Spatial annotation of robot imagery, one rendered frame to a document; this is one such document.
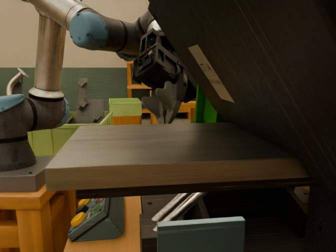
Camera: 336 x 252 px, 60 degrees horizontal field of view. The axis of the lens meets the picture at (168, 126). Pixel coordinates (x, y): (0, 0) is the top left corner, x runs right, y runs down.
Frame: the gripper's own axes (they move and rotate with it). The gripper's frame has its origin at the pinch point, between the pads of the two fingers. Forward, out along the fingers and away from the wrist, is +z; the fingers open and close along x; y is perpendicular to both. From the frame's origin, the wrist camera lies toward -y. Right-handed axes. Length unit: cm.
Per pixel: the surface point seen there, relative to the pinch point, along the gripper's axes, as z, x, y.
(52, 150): -31, -86, -15
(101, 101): -66, -81, -32
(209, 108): 2.9, 10.7, 1.9
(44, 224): 8, -55, -6
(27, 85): -453, -614, -123
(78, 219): 16.3, -16.1, 6.0
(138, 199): 7.7, -19.2, -10.2
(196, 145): 17.4, 17.4, 14.4
